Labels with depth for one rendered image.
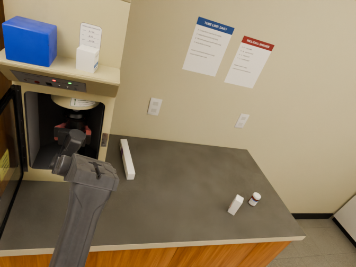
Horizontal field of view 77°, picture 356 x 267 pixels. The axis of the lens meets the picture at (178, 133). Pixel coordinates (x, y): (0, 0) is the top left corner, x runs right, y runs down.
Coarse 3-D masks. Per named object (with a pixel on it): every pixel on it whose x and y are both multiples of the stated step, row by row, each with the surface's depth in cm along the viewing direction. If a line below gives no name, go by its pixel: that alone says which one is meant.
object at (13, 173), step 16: (0, 128) 63; (0, 144) 64; (16, 144) 79; (0, 160) 65; (16, 160) 81; (0, 176) 67; (16, 176) 83; (0, 192) 68; (0, 208) 69; (0, 224) 71
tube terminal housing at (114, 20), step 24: (24, 0) 60; (48, 0) 61; (72, 0) 62; (96, 0) 63; (120, 0) 65; (72, 24) 66; (96, 24) 67; (120, 24) 68; (72, 48) 69; (120, 48) 72; (72, 96) 78; (96, 96) 80; (24, 120) 80
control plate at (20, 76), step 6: (12, 72) 62; (18, 72) 62; (18, 78) 67; (24, 78) 66; (30, 78) 66; (36, 78) 66; (42, 78) 65; (48, 78) 65; (54, 78) 65; (42, 84) 70; (54, 84) 69; (60, 84) 69; (66, 84) 69; (72, 84) 69; (78, 84) 68; (84, 84) 68; (78, 90) 73; (84, 90) 73
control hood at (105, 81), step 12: (0, 60) 57; (12, 60) 59; (60, 60) 67; (72, 60) 70; (24, 72) 62; (36, 72) 61; (48, 72) 61; (60, 72) 62; (72, 72) 63; (84, 72) 66; (96, 72) 68; (108, 72) 71; (36, 84) 71; (96, 84) 68; (108, 84) 67
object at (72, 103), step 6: (54, 96) 83; (60, 96) 81; (60, 102) 82; (66, 102) 81; (72, 102) 82; (78, 102) 83; (84, 102) 84; (90, 102) 85; (96, 102) 89; (72, 108) 82; (78, 108) 83; (84, 108) 84; (90, 108) 86
